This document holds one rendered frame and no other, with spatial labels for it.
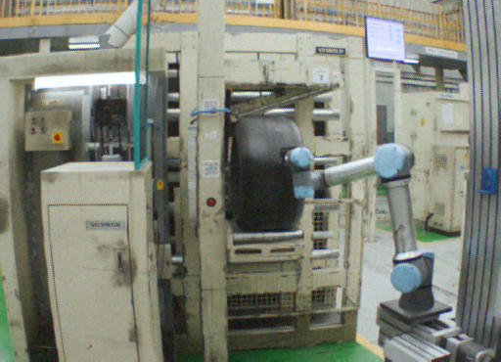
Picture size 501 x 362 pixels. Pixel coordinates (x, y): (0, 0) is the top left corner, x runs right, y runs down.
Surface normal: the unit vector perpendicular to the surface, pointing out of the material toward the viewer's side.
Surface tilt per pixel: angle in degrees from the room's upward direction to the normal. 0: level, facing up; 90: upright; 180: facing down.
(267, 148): 62
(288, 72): 90
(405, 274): 97
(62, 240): 90
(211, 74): 90
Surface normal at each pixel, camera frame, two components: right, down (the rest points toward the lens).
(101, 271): 0.14, 0.08
